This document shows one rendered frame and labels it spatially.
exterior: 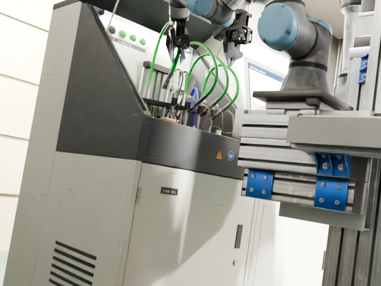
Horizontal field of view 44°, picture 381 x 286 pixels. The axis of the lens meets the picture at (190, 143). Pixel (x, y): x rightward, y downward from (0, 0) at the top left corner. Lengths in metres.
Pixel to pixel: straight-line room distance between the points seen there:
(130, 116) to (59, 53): 0.69
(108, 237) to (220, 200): 0.50
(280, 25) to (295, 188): 0.46
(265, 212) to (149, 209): 0.67
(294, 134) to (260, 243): 1.01
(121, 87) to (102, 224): 0.50
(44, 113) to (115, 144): 0.62
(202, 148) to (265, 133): 0.46
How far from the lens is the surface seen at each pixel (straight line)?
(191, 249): 1.86
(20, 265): 2.29
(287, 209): 1.51
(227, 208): 1.97
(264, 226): 2.18
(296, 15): 1.35
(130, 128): 1.69
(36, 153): 2.28
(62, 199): 2.01
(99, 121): 1.86
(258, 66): 2.61
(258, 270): 2.20
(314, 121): 1.22
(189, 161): 1.79
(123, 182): 1.67
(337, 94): 2.04
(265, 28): 1.36
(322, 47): 1.45
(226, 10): 1.74
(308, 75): 1.42
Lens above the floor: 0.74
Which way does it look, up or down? 5 degrees up
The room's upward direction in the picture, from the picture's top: 9 degrees clockwise
